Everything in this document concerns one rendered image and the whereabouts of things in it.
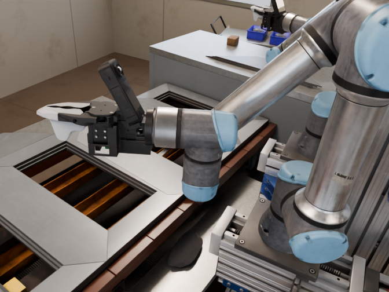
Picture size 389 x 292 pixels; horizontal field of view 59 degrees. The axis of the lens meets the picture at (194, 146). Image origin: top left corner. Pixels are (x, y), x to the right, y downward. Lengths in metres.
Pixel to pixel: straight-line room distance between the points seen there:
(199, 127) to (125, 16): 4.71
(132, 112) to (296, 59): 0.33
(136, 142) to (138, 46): 4.65
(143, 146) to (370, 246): 0.79
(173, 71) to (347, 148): 1.75
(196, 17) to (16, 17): 2.08
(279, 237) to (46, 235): 0.75
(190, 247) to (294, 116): 0.96
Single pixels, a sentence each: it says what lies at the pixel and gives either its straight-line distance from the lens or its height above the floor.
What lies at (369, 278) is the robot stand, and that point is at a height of 0.99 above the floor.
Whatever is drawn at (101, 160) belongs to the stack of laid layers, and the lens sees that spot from 1.56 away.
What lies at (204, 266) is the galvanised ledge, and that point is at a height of 0.68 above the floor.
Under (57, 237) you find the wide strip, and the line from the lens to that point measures 1.26.
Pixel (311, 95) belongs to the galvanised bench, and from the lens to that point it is 1.89.
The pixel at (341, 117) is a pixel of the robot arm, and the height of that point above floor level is 1.50.
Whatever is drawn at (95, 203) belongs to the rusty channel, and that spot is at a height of 0.68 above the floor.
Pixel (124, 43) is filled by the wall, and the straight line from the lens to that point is 5.39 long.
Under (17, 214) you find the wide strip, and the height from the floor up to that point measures 0.85.
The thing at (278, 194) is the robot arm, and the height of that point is 1.20.
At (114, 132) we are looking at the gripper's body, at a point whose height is 1.44.
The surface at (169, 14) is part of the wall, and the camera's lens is 4.86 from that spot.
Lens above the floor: 1.76
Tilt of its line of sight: 33 degrees down
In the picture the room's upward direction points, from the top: 5 degrees clockwise
